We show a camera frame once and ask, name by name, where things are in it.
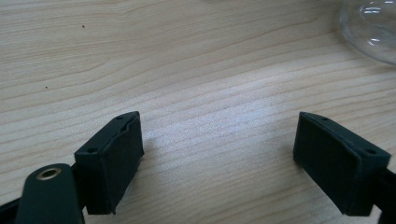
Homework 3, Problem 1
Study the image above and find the glass jar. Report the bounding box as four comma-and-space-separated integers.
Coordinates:
338, 0, 396, 66

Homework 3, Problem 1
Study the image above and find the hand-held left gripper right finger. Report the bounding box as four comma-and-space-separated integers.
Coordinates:
292, 111, 391, 217

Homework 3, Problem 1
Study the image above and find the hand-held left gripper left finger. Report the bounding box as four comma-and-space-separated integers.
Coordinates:
74, 111, 145, 216

